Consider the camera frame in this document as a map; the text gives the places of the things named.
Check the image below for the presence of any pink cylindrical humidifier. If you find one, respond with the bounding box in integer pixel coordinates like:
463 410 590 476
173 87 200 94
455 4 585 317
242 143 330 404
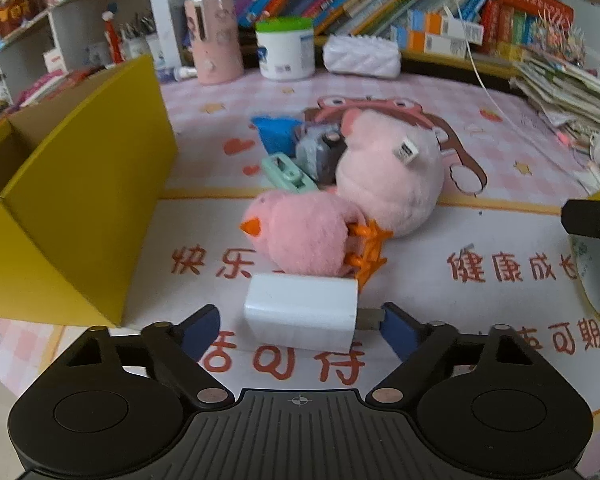
184 0 244 84

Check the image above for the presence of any mint green stapler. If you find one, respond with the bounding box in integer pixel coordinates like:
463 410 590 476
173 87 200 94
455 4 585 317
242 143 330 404
260 153 318 194

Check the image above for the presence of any white pen cup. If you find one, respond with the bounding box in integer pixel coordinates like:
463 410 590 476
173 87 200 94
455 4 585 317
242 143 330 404
122 36 151 61

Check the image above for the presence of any pink cartoon table mat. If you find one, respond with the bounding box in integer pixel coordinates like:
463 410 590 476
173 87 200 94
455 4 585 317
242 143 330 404
0 73 600 474

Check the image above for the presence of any red figure pen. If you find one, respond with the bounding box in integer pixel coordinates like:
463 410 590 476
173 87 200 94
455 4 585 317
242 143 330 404
102 9 124 64

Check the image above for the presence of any white cube shelf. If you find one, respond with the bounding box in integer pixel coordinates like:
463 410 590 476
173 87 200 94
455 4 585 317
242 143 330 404
0 0 183 100

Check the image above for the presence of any blue plastic piece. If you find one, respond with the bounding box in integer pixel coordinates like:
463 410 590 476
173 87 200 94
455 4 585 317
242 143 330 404
251 116 302 157

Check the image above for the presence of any stack of papers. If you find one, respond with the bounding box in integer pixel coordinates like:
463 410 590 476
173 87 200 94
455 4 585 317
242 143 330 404
509 52 600 153

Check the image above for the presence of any white quilted purse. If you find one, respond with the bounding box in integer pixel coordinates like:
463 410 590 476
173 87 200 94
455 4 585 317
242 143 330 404
323 36 402 79

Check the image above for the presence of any white jar green lid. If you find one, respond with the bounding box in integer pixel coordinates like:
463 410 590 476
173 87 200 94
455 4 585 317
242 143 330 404
256 16 315 81

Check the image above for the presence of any white charging cable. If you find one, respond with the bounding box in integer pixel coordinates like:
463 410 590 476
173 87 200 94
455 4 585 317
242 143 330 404
452 0 522 126

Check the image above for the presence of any white USB charger block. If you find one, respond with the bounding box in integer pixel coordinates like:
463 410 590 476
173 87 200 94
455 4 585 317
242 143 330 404
244 273 385 353

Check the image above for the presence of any orange white box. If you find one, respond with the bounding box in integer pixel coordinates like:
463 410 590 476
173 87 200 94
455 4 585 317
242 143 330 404
406 10 484 46

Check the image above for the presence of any large pink plush toy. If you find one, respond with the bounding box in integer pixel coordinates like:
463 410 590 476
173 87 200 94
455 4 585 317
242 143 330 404
336 108 444 237

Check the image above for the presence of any grey toy truck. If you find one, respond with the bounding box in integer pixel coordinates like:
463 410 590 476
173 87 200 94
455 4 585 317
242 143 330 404
296 122 347 185

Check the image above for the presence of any yellow cardboard box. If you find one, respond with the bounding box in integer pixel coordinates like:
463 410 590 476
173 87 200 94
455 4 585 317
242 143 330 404
0 56 178 326

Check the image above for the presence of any small pink chick plush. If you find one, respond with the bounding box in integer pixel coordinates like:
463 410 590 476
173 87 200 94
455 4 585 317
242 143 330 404
240 190 393 287

